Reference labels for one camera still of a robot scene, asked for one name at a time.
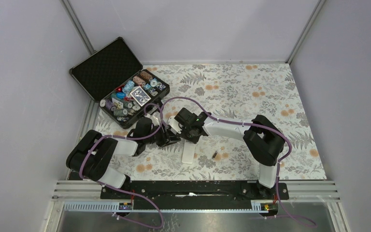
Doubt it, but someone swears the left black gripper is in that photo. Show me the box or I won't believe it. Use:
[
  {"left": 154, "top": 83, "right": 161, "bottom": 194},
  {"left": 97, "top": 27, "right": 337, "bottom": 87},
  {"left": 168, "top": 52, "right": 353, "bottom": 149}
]
[{"left": 144, "top": 122, "right": 181, "bottom": 147}]

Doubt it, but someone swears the white remote control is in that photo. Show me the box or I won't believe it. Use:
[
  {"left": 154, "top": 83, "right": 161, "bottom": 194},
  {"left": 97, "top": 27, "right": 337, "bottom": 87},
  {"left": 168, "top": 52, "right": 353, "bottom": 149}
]
[{"left": 181, "top": 140, "right": 196, "bottom": 164}]

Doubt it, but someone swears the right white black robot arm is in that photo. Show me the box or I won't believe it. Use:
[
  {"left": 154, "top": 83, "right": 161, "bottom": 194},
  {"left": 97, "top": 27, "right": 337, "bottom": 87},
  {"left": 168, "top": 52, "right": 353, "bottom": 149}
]
[{"left": 168, "top": 108, "right": 285, "bottom": 199}]

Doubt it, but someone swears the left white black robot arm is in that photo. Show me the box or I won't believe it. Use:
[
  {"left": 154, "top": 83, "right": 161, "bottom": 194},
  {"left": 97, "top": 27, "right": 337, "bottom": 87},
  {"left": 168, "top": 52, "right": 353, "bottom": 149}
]
[{"left": 66, "top": 116, "right": 181, "bottom": 199}]

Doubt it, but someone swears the playing card deck box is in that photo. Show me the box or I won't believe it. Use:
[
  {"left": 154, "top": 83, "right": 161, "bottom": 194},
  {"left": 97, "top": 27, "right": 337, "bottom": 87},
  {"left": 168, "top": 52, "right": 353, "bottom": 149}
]
[{"left": 130, "top": 86, "right": 152, "bottom": 106}]

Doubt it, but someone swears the floral table mat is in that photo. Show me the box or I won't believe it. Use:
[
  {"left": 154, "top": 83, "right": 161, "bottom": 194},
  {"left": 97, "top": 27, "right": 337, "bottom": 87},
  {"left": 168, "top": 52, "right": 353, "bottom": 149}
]
[{"left": 110, "top": 64, "right": 326, "bottom": 180}]

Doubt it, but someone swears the black poker chip case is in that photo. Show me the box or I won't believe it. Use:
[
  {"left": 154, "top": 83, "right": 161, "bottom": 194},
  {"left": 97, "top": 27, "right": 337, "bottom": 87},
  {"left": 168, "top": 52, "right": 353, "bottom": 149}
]
[{"left": 69, "top": 37, "right": 170, "bottom": 129}]

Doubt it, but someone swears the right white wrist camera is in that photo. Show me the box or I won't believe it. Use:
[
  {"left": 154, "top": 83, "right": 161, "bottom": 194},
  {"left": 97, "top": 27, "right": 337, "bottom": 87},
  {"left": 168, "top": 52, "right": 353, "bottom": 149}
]
[{"left": 168, "top": 116, "right": 182, "bottom": 135}]

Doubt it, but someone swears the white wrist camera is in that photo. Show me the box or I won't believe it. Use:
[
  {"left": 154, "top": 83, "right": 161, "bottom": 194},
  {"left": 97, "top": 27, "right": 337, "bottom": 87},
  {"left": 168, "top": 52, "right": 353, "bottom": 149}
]
[
  {"left": 145, "top": 111, "right": 162, "bottom": 127},
  {"left": 168, "top": 116, "right": 182, "bottom": 135}
]

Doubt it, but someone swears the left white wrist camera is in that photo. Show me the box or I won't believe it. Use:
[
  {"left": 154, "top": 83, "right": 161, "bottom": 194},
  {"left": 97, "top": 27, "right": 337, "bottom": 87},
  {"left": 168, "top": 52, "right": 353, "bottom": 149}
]
[{"left": 145, "top": 111, "right": 162, "bottom": 127}]

